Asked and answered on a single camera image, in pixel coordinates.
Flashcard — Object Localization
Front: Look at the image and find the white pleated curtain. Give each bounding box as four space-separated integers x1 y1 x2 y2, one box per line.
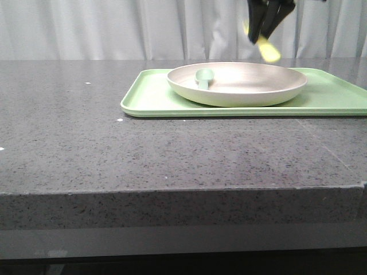
1 1 366 60

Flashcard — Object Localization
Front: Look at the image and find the yellow plastic fork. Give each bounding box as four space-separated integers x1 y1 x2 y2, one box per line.
252 34 282 63

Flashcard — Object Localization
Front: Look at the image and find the light green serving tray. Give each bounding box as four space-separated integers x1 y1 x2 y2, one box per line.
120 68 366 118

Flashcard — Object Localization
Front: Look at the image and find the cream round plate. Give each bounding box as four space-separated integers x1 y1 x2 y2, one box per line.
167 62 307 107

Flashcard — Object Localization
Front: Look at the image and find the pale green plastic spoon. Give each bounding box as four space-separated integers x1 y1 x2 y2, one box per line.
195 68 214 90

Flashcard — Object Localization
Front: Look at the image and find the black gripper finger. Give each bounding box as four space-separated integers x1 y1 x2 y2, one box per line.
261 0 296 39
247 0 268 44

